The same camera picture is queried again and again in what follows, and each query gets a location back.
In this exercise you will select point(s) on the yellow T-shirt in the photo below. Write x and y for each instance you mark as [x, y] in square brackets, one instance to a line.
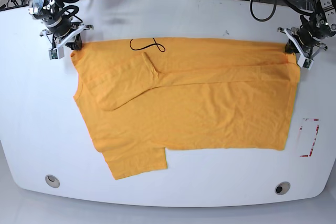
[137, 102]

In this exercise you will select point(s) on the right table grommet hole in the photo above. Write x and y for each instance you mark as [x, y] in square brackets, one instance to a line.
[282, 188]

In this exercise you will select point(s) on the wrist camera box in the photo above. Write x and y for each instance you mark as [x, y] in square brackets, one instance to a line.
[56, 53]
[304, 62]

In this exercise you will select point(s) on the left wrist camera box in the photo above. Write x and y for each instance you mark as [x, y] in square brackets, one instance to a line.
[304, 62]

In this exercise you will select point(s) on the table grommet hole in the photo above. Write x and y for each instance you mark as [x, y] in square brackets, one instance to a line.
[52, 181]
[282, 188]

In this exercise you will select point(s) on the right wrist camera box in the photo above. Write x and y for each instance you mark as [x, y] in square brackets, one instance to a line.
[56, 53]

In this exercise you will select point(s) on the red tape rectangle marking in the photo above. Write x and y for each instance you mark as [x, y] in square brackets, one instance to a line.
[307, 137]

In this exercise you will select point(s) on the left table grommet hole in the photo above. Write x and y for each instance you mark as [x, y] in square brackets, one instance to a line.
[52, 181]

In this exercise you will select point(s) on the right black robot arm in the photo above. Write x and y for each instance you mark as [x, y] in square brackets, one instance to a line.
[53, 13]

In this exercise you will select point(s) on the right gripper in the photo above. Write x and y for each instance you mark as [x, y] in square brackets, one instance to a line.
[66, 35]

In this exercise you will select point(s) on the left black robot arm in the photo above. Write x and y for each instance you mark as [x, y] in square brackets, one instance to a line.
[315, 27]

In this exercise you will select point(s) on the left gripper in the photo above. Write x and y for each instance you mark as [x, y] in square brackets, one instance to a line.
[301, 41]

